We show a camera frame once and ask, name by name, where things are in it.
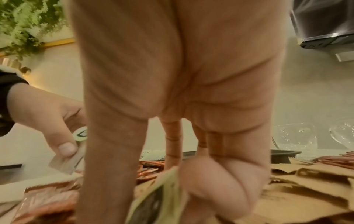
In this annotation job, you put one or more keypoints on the person's left hand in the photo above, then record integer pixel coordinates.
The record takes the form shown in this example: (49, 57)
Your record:
(41, 109)

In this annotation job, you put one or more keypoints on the person's right hand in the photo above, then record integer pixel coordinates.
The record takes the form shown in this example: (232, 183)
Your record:
(179, 54)

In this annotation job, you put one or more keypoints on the green tag tea bag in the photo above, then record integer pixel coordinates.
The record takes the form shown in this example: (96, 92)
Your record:
(155, 203)
(66, 164)

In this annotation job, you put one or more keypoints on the pile of red Nescafe sachets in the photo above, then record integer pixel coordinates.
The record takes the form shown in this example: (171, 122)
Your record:
(49, 203)

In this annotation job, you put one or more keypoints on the brown plastic tray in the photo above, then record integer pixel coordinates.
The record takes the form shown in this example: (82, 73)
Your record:
(284, 155)

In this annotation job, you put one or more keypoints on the clear glass cups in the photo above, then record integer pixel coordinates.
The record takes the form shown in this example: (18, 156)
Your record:
(298, 140)

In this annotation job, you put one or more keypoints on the pile of brown sugar packets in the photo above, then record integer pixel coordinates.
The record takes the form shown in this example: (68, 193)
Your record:
(304, 196)

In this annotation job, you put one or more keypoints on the pile of pink stirrer sticks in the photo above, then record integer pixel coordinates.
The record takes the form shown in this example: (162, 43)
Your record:
(337, 161)

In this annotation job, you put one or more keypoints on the hanging green plant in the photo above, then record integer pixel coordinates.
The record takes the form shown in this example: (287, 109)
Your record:
(25, 19)

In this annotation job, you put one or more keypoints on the black box appliance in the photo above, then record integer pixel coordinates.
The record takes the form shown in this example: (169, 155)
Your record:
(323, 21)

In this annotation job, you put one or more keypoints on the yellow wall trim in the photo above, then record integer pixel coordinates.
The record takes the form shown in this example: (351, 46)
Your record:
(58, 42)

